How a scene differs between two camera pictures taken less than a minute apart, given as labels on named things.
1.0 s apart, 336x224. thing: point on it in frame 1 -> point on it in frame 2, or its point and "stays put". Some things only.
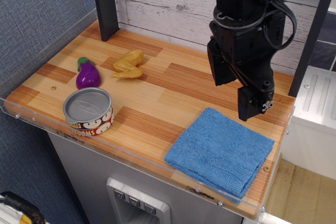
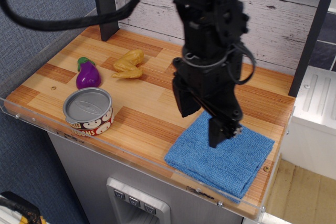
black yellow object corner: (31, 214) stays put
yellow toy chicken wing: (126, 67) stays put
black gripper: (244, 40) -> (210, 77)
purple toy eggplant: (88, 75) stays put
